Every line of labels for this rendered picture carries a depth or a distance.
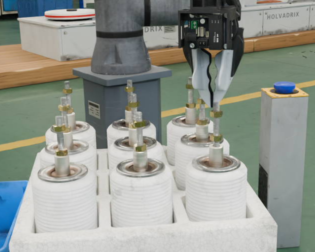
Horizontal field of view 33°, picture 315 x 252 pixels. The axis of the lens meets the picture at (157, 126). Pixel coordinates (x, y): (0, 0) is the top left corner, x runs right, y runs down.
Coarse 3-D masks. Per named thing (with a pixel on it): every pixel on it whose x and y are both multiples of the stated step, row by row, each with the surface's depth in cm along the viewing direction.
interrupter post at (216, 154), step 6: (210, 144) 84; (210, 150) 83; (216, 150) 82; (222, 150) 83; (210, 156) 83; (216, 156) 83; (222, 156) 83; (210, 162) 83; (216, 162) 83; (222, 162) 83
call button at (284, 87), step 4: (276, 84) 101; (280, 84) 101; (284, 84) 101; (288, 84) 101; (292, 84) 101; (276, 88) 101; (280, 88) 100; (284, 88) 100; (288, 88) 100; (292, 88) 101; (284, 92) 101
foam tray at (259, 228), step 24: (24, 216) 84; (264, 216) 82; (24, 240) 76; (48, 240) 76; (72, 240) 77; (96, 240) 77; (120, 240) 78; (144, 240) 78; (168, 240) 78; (192, 240) 79; (216, 240) 79; (240, 240) 80; (264, 240) 80
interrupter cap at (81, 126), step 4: (76, 124) 106; (80, 124) 106; (84, 124) 106; (88, 124) 105; (52, 128) 103; (76, 128) 104; (80, 128) 103; (84, 128) 102; (88, 128) 103; (72, 132) 101; (76, 132) 101
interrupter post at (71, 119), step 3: (69, 114) 102; (72, 114) 103; (69, 117) 103; (72, 117) 103; (69, 120) 103; (72, 120) 103; (69, 123) 103; (72, 123) 103; (72, 126) 103; (75, 126) 104
